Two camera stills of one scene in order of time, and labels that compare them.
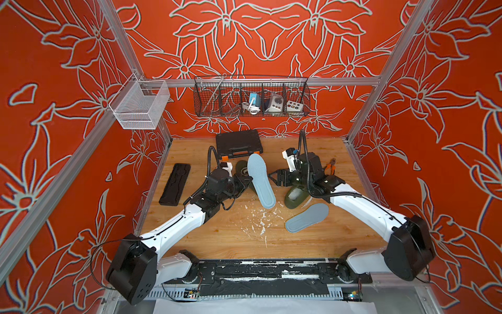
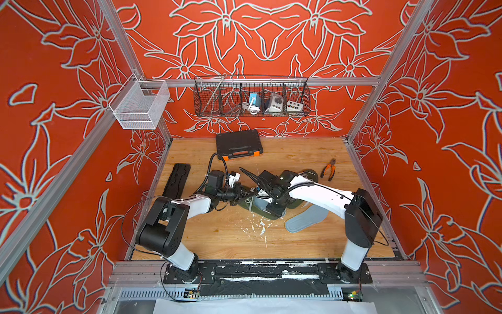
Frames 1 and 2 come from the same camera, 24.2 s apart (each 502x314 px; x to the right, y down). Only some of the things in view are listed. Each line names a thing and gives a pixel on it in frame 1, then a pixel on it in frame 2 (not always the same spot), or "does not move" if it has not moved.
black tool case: (236, 145) does not move
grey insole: (314, 214) does not move
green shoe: (242, 169) → (248, 204)
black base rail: (297, 277) does not move
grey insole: (257, 171) → (261, 203)
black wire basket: (252, 96) does not move
